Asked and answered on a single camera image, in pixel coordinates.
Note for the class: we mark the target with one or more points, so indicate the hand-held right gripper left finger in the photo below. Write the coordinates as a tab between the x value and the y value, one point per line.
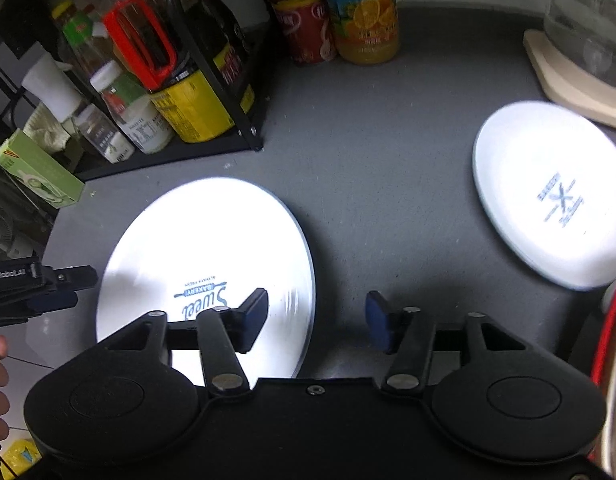
255	310

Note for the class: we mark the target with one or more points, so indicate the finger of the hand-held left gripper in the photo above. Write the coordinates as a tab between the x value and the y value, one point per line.
70	277
55	301

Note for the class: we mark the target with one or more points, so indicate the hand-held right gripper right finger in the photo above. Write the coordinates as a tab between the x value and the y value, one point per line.
378	320

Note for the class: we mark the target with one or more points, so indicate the white plate with script print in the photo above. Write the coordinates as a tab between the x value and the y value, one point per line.
202	240

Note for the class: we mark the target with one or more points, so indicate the green cardboard box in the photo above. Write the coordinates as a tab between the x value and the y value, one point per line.
37	170

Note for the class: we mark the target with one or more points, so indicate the small clear seasoning jar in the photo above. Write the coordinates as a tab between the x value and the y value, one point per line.
105	137

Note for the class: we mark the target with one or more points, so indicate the black metal rack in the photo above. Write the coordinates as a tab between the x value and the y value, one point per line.
162	158

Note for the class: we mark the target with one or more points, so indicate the yellow packet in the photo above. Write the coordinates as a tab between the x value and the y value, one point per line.
20	455

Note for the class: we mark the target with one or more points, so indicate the white cap seasoning jar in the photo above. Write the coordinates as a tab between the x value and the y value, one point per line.
137	125

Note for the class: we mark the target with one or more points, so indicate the white plastic bottle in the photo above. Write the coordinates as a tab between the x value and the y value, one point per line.
50	87

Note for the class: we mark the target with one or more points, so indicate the white plate with cutlery print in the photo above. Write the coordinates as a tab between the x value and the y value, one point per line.
528	185

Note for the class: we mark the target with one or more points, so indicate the dark bottle with yellow label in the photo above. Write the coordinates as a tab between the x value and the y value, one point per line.
192	110

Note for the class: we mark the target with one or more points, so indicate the red and black bowl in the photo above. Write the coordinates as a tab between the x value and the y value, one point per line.
615	385

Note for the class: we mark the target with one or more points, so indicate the green bottle with yellow cap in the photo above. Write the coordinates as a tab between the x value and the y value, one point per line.
80	30

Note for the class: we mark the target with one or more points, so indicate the cream kettle base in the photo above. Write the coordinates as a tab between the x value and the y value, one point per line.
563	85

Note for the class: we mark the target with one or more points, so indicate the orange juice bottle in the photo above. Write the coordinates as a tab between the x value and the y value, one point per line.
363	10

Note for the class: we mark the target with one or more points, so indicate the glass electric kettle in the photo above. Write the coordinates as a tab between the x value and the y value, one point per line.
588	25

